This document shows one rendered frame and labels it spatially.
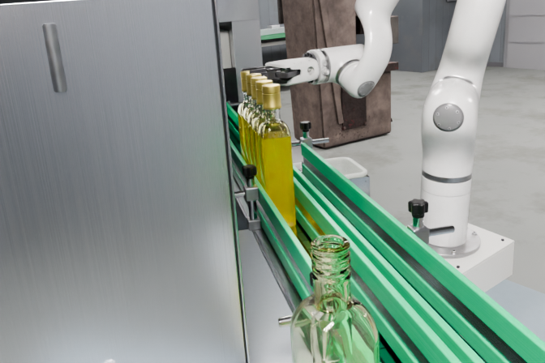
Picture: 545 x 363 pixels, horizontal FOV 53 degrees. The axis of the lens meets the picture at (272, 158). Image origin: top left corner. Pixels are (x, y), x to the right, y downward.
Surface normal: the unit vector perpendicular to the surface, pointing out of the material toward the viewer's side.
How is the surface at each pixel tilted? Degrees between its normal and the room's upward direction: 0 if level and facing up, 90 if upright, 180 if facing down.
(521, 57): 90
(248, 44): 90
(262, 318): 0
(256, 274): 0
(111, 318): 90
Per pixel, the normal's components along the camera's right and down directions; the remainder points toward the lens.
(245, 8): 0.23, 0.26
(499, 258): 0.62, 0.18
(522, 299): -0.07, -0.96
